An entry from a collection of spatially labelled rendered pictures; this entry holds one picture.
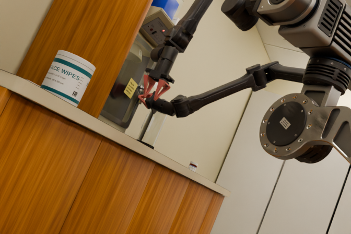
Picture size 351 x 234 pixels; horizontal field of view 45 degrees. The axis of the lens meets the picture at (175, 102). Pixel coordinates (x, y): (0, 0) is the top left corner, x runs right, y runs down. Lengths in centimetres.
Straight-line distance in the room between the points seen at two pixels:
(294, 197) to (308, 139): 344
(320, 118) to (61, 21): 126
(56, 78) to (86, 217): 53
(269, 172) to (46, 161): 360
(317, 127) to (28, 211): 86
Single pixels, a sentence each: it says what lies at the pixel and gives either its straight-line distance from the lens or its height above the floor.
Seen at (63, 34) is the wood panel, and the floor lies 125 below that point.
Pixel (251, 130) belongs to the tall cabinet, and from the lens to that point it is 484.
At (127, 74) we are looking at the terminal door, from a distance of 196.
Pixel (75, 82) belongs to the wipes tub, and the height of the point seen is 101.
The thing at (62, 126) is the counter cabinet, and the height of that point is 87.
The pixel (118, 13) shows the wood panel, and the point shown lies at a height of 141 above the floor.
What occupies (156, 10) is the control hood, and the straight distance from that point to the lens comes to 189.
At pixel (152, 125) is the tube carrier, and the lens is 211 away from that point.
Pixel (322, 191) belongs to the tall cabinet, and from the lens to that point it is 462.
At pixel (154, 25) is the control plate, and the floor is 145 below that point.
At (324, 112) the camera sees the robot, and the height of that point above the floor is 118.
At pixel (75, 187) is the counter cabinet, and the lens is 148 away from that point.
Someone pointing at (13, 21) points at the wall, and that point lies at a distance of 203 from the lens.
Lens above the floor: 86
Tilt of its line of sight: 10 degrees up
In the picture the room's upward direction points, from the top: 24 degrees clockwise
